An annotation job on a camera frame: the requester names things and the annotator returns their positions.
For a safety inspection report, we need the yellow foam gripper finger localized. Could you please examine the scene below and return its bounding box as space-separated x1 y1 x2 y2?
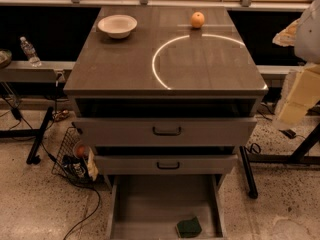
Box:
272 19 299 47
273 63 320 130

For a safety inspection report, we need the green yellow sponge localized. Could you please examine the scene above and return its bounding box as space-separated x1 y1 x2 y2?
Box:
176 217 202 238

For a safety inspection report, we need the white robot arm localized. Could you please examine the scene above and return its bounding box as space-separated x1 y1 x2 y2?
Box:
273 0 320 130

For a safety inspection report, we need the grey top drawer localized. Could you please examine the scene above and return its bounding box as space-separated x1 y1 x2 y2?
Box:
74 118 257 147

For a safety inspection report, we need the grey drawer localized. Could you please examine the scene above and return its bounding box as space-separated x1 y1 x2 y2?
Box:
74 118 257 147
106 175 227 240
95 154 237 175

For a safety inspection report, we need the grey middle drawer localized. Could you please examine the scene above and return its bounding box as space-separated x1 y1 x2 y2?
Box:
95 154 237 175

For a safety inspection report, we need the grey drawer cabinet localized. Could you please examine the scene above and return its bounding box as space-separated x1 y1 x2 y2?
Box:
62 5 269 195

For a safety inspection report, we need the grey bottom drawer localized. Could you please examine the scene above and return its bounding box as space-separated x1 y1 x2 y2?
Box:
106 175 227 240

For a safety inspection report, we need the black power adapter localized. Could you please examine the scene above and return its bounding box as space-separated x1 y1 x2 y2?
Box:
281 129 296 139

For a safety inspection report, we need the orange fruit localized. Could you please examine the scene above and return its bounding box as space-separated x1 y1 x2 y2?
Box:
190 12 205 29

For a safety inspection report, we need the black table leg right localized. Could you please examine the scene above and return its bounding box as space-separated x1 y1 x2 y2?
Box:
240 146 258 199

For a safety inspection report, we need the black table leg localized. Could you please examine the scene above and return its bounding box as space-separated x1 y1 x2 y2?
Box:
240 146 258 199
26 107 53 165

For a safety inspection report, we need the white ceramic bowl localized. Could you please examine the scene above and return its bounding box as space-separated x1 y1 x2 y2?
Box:
98 15 137 39

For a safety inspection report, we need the clear plastic water bottle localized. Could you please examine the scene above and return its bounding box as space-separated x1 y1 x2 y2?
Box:
20 36 42 67

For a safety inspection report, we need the black table leg left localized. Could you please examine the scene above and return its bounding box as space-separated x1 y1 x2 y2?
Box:
26 107 53 165

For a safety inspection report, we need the round dish at left edge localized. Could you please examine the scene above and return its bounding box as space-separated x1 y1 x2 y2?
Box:
0 49 12 68

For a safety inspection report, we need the black wire basket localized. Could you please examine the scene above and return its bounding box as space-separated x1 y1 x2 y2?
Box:
52 127 97 184

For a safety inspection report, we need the black floor cable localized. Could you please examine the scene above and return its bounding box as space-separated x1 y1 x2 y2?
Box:
39 140 102 240

